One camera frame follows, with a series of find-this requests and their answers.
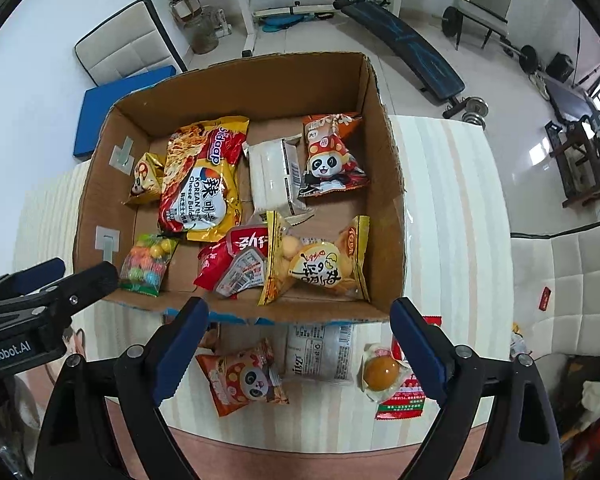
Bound small red wrapper packet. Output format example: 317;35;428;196
194;242;231;291

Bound white padded chair black frame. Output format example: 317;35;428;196
75;0;188;86

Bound triangular orange panda snack packet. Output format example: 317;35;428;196
298;113;372;198

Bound red green label snack packet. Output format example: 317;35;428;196
375;315;443;421

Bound glass jar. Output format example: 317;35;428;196
187;5;220;55

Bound white quilted chair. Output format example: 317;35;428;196
510;215;600;361

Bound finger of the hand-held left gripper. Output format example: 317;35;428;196
27;261;120;323
0;258;67;307

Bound short barbell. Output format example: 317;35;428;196
441;6;538;75

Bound orange panda face snack packet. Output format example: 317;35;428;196
195;338;289;417

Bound yellow puff snack bag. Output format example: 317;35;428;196
257;210;372;307

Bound dark wooden chair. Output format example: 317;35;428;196
545;115;600;208

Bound dark blue sit-up bench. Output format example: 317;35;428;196
332;0;466;106

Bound yellow red instant noodle packet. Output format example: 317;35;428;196
159;116;250;243

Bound white barbell rack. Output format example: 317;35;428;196
220;0;411;58

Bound white block biscuit packet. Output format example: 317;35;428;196
242;134;315;226

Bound white cloth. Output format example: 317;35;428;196
582;377;600;411

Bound blue folded mat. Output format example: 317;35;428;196
72;65;177;161

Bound teal balance disc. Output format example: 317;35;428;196
260;14;306;33

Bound black speaker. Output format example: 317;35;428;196
546;52;576;81

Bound small yellow panda snack packet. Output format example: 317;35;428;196
122;152;167;206

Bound colourful candy bag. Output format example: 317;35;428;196
119;232;178;298

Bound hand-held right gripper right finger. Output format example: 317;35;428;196
390;296;566;480

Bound chrome dumbbell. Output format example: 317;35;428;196
442;96;490;126

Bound black treadmill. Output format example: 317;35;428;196
542;72;598;123

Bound white printed snack packet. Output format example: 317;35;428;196
282;322;357;386

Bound braised egg clear packet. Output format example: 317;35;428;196
359;342;412;403

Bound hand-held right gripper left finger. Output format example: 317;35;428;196
32;296;210;480

